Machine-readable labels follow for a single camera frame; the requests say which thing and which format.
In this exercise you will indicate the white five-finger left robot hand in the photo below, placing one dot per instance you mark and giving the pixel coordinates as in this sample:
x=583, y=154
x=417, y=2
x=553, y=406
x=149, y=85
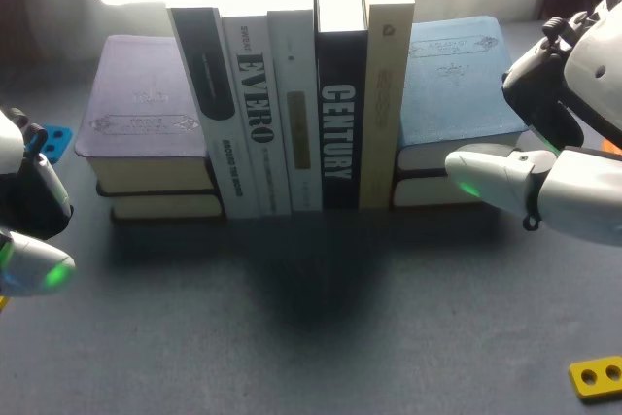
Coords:
x=29, y=196

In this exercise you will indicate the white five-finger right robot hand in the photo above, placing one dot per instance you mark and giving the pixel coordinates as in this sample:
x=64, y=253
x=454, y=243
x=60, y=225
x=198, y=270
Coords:
x=593, y=75

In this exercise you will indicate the dark navy book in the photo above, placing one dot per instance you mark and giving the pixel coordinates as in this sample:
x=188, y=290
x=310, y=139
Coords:
x=342, y=143

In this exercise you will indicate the black cover book with cream pages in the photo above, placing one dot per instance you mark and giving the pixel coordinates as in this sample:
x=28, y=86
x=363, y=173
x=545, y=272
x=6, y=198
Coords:
x=423, y=194
x=165, y=207

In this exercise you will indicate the blue notebook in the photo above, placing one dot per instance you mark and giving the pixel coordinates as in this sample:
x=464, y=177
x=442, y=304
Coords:
x=452, y=89

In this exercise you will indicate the purple embossed cover book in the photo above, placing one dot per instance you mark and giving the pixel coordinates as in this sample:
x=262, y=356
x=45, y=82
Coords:
x=141, y=99

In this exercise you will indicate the cream paperback book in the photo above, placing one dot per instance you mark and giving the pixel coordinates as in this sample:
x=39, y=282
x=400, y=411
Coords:
x=384, y=109

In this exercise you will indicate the white book with black band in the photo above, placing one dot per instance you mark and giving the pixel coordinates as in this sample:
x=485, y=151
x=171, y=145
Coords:
x=204, y=60

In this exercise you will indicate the white EVERO book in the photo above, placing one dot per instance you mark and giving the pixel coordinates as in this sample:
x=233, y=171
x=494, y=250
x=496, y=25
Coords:
x=257, y=94

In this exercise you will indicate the grey book with gold label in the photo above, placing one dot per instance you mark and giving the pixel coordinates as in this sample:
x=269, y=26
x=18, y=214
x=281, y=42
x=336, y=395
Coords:
x=301, y=133

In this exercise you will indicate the blue block with holes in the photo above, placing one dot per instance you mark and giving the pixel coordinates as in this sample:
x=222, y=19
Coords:
x=58, y=140

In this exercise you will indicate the orange toy piece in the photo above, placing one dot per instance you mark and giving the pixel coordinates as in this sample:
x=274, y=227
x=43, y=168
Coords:
x=613, y=147

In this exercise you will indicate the grey table cloth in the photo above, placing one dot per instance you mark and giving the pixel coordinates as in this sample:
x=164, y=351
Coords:
x=194, y=337

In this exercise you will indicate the yellow block with two holes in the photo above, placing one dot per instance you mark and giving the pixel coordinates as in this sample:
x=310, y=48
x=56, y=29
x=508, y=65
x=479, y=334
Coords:
x=595, y=378

